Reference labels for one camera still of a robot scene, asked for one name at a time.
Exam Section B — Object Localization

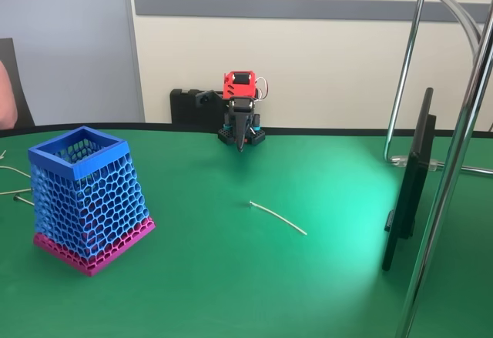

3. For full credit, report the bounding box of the person's bare forearm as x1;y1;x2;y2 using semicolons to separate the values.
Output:
0;60;18;130

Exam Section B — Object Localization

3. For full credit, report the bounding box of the blue and pink mesh basket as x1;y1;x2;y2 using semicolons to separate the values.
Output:
28;125;157;277

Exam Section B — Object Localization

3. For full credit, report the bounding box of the thin bent white wire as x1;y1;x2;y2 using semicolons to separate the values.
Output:
0;165;32;180

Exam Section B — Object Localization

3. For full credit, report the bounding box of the black plastic case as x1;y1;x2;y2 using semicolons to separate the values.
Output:
170;89;231;125

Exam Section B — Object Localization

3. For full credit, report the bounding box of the green table cloth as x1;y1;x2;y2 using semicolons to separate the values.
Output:
0;122;493;338

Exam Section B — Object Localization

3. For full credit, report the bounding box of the chrome tube stand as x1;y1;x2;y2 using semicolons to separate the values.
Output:
383;0;493;338

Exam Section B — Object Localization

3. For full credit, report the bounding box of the black chair back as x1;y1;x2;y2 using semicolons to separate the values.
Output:
0;38;35;131

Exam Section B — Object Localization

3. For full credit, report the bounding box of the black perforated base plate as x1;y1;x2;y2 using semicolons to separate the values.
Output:
217;124;267;147

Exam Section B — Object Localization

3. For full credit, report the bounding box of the grey wall rail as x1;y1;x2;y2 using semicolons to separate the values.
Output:
133;0;493;23

